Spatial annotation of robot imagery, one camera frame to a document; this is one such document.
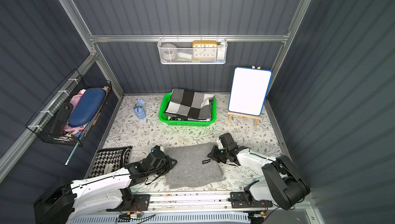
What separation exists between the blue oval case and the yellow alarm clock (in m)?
0.55

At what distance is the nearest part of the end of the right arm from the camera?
660 millimetres

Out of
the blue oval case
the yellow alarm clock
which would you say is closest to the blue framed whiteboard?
the yellow alarm clock

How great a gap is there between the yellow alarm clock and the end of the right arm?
47cm

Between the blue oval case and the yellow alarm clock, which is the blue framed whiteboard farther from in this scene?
the blue oval case

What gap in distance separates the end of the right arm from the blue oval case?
23.4 inches

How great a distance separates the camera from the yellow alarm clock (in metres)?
0.88
